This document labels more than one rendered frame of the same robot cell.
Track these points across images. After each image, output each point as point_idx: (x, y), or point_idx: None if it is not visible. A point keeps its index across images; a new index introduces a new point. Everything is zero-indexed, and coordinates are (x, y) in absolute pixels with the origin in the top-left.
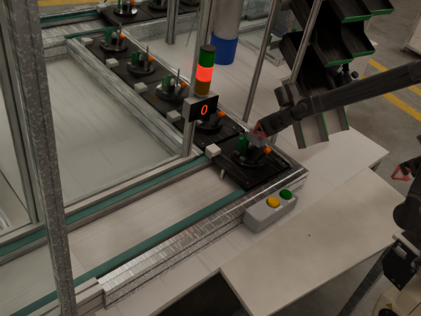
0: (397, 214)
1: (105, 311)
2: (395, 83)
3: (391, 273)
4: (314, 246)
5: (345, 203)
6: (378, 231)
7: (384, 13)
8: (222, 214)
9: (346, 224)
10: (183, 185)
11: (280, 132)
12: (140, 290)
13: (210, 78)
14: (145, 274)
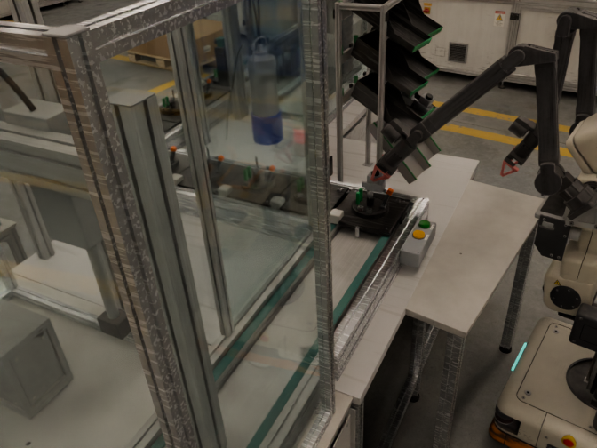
0: (538, 185)
1: (337, 381)
2: (491, 82)
3: (547, 250)
4: (471, 260)
5: (472, 216)
6: (513, 227)
7: (436, 33)
8: (384, 261)
9: (484, 232)
10: None
11: None
12: (353, 355)
13: None
14: (354, 334)
